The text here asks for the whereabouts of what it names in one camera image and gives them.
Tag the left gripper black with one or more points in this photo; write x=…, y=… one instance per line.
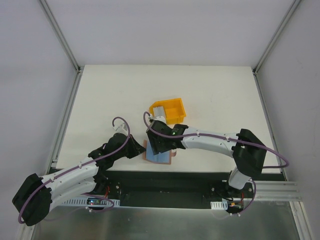
x=132, y=146

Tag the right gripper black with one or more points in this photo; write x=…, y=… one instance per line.
x=155, y=138

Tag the brown leather card holder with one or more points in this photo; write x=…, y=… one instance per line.
x=161, y=158

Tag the yellow plastic bin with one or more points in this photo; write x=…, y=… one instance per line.
x=174, y=110

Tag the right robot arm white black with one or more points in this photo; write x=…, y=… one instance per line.
x=247, y=151

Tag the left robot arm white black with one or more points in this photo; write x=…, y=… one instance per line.
x=38, y=195

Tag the stack of silver cards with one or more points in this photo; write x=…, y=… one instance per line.
x=159, y=111

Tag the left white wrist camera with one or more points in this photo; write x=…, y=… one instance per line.
x=121, y=128

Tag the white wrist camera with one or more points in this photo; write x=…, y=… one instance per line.
x=160, y=118
x=121, y=128

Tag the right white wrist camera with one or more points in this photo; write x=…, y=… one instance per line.
x=160, y=118

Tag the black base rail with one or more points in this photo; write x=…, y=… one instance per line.
x=181, y=190

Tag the left white cable duct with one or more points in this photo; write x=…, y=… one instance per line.
x=91, y=202

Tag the white cable duct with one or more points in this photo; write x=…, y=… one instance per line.
x=91, y=202
x=219, y=205

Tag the right white cable duct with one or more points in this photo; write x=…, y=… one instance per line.
x=219, y=205

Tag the left aluminium frame post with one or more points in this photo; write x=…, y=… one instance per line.
x=59, y=34

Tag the aluminium frame post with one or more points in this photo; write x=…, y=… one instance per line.
x=279, y=30
x=59, y=34

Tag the right aluminium frame post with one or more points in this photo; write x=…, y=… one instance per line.
x=279, y=30

